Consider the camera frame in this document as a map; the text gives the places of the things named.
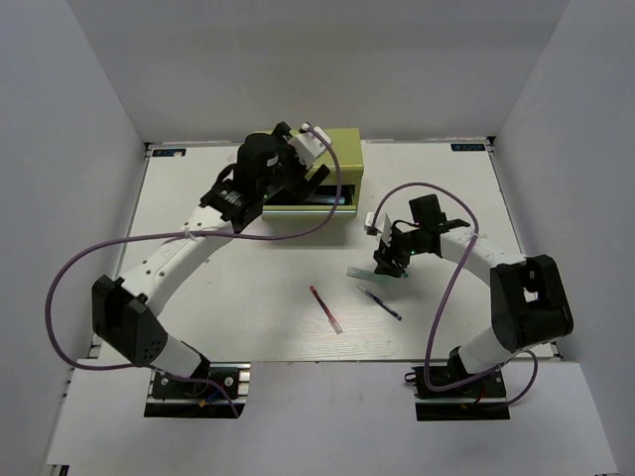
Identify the right blue table label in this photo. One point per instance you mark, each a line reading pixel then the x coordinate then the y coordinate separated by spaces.
pixel 467 147

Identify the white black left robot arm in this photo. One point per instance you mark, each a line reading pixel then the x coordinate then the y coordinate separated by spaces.
pixel 125 310

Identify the red gel pen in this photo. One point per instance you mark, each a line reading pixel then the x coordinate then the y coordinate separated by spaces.
pixel 330 317

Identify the green highlighter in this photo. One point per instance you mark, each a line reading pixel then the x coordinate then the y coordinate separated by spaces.
pixel 367 276

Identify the purple gel pen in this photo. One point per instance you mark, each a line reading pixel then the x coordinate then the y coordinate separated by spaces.
pixel 380 302

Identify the blue table label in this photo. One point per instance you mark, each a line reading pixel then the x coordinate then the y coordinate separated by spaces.
pixel 467 147
pixel 169 153

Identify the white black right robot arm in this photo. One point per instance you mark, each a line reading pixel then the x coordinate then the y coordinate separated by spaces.
pixel 528 301

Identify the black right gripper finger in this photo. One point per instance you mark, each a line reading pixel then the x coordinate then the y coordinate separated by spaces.
pixel 397 264
pixel 385 265

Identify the green metal tool chest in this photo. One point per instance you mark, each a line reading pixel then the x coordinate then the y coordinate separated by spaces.
pixel 347 145

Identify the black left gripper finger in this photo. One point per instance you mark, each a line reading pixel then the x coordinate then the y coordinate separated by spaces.
pixel 307 187
pixel 288 196

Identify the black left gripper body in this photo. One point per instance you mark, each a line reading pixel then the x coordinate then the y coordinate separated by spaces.
pixel 290 168

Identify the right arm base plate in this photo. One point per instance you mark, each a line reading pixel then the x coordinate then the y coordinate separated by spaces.
pixel 484 400

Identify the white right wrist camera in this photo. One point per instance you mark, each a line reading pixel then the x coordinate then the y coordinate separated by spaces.
pixel 379 226

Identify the left blue table label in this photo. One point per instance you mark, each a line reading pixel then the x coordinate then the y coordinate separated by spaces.
pixel 169 153

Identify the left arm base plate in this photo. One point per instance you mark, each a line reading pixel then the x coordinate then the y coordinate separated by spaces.
pixel 168 398

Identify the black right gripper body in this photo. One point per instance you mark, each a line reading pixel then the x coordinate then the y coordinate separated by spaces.
pixel 405 244

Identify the blue highlighter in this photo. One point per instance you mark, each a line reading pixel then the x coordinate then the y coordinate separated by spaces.
pixel 330 200

